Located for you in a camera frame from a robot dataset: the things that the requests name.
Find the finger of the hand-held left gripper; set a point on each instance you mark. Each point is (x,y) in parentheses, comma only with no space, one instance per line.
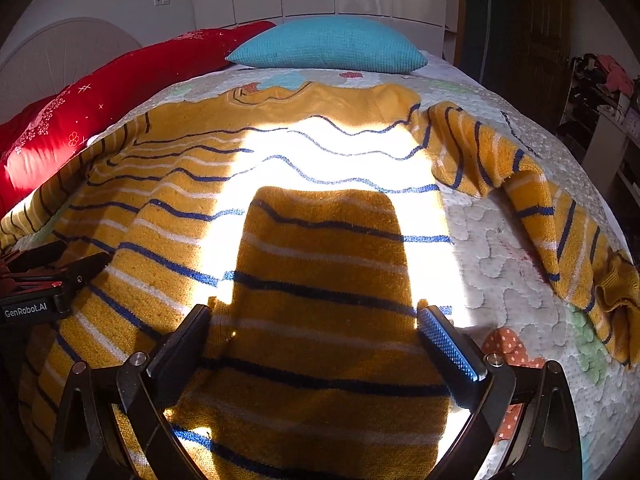
(37,255)
(86,270)

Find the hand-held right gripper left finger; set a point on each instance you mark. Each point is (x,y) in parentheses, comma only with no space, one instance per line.
(182,346)

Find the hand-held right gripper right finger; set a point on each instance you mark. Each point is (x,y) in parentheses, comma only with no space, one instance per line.
(448,346)

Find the yellow striped knit sweater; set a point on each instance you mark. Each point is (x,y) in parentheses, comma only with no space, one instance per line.
(320,270)

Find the patchwork quilted bedspread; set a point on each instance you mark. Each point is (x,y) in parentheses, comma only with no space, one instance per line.
(500,260)

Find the red long pillow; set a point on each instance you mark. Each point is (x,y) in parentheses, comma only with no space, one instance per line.
(100,105)

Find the white headboard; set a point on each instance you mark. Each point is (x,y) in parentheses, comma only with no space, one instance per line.
(60,55)

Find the cluttered shelf unit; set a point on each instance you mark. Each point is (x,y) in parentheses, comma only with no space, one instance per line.
(607,125)

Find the white bed sheet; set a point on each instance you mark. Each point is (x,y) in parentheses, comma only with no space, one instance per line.
(440,62)

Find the brown wooden door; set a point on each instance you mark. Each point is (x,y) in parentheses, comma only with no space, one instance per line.
(532,45)

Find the pink cloth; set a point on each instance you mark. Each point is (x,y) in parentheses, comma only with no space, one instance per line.
(614,72)

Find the teal knit pillow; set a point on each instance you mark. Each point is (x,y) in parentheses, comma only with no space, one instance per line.
(327,45)

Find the dark teal door panel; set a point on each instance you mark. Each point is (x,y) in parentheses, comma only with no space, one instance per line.
(476,20)

